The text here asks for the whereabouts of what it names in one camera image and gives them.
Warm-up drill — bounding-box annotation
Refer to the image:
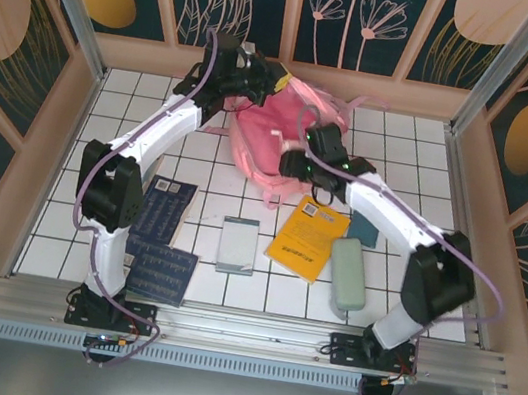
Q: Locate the aluminium mounting rail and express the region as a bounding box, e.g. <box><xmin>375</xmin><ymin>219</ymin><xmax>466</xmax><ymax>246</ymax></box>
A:
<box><xmin>0</xmin><ymin>267</ymin><xmax>518</xmax><ymax>395</ymax></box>

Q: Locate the pale green pencil case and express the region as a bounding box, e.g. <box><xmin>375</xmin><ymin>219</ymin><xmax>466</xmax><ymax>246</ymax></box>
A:
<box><xmin>319</xmin><ymin>233</ymin><xmax>377</xmax><ymax>325</ymax></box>

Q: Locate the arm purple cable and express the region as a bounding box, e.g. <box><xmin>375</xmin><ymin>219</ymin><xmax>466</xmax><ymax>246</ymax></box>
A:
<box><xmin>253</xmin><ymin>103</ymin><xmax>528</xmax><ymax>395</ymax></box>
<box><xmin>44</xmin><ymin>10</ymin><xmax>213</xmax><ymax>378</ymax></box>

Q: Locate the grey white notebook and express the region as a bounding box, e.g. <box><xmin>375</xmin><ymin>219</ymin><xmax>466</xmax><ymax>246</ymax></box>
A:
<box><xmin>213</xmin><ymin>214</ymin><xmax>264</xmax><ymax>279</ymax></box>

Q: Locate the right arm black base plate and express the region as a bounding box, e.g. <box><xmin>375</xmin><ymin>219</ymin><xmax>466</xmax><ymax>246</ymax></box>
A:
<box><xmin>325</xmin><ymin>330</ymin><xmax>423</xmax><ymax>381</ymax></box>

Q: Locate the pink student backpack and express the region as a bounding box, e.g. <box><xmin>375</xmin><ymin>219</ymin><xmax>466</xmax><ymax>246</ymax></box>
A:
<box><xmin>192</xmin><ymin>52</ymin><xmax>396</xmax><ymax>226</ymax></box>

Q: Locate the slotted metal grille strip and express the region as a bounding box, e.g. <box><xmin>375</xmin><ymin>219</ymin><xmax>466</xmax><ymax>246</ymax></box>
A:
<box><xmin>0</xmin><ymin>319</ymin><xmax>454</xmax><ymax>395</ymax></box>

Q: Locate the yellow book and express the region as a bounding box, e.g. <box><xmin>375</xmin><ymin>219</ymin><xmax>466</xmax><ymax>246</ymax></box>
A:
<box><xmin>259</xmin><ymin>189</ymin><xmax>355</xmax><ymax>288</ymax></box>

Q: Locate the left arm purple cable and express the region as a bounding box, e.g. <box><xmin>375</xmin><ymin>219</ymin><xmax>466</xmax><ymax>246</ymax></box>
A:
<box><xmin>44</xmin><ymin>10</ymin><xmax>213</xmax><ymax>378</ymax></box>

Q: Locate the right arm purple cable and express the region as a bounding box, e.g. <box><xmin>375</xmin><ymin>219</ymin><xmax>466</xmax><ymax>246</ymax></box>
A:
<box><xmin>253</xmin><ymin>103</ymin><xmax>528</xmax><ymax>395</ymax></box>

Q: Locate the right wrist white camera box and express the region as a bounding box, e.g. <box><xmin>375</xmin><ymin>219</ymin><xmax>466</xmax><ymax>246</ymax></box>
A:
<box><xmin>280</xmin><ymin>139</ymin><xmax>305</xmax><ymax>157</ymax></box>

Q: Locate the thin navy book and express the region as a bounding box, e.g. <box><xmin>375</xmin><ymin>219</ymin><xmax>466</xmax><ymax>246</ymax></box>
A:
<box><xmin>113</xmin><ymin>233</ymin><xmax>202</xmax><ymax>311</ymax></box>

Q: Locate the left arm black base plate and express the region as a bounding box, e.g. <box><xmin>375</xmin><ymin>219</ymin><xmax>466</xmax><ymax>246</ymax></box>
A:
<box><xmin>62</xmin><ymin>281</ymin><xmax>161</xmax><ymax>340</ymax></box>

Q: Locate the thick navy book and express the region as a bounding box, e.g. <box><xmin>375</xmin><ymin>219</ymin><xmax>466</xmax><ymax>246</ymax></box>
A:
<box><xmin>127</xmin><ymin>172</ymin><xmax>202</xmax><ymax>252</ymax></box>

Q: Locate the aluminium side rail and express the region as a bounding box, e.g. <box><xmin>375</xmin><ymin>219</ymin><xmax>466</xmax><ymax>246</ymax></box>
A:
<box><xmin>410</xmin><ymin>124</ymin><xmax>528</xmax><ymax>351</ymax></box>

